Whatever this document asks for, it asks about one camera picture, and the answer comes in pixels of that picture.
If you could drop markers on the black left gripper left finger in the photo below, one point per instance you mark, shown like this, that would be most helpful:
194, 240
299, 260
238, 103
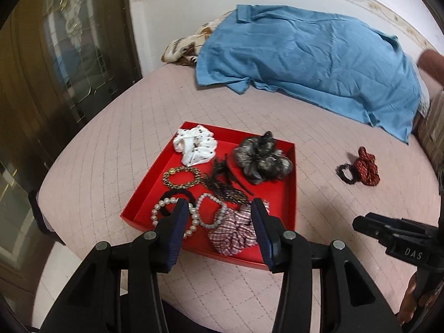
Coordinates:
115, 288

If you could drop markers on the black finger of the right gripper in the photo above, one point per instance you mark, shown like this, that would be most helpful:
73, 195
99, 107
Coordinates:
412, 242

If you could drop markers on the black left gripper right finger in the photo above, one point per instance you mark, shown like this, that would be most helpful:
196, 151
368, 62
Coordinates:
350, 299

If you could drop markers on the red patterned scrunchie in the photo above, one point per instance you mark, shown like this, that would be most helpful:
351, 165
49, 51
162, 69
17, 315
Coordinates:
366, 169

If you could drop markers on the red white plaid scrunchie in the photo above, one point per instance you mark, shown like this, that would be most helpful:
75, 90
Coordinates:
235, 233

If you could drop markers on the pink quilted mattress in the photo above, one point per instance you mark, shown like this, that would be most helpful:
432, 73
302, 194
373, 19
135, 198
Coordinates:
329, 195

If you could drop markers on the striped brown pillow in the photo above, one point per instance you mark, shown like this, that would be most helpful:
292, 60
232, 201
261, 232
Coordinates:
429, 129

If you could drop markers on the grey black fluffy scrunchie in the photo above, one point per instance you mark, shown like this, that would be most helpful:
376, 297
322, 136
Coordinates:
260, 159

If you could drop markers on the brown beaded hair clip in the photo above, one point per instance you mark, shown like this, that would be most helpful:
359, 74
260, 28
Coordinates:
225, 184

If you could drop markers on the red shallow tray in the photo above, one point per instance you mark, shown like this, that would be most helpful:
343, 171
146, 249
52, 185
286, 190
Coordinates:
280, 194

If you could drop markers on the white dotted scrunchie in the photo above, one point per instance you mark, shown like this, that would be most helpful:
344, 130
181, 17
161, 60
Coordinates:
197, 145

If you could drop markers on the blue cloth sheet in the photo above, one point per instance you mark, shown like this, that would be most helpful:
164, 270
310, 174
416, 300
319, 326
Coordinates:
333, 61

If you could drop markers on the beige floral patterned blanket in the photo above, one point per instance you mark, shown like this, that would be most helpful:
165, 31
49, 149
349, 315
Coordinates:
185, 51

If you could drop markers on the dark wooden glass door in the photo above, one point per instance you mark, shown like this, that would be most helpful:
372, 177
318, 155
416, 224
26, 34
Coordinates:
63, 65

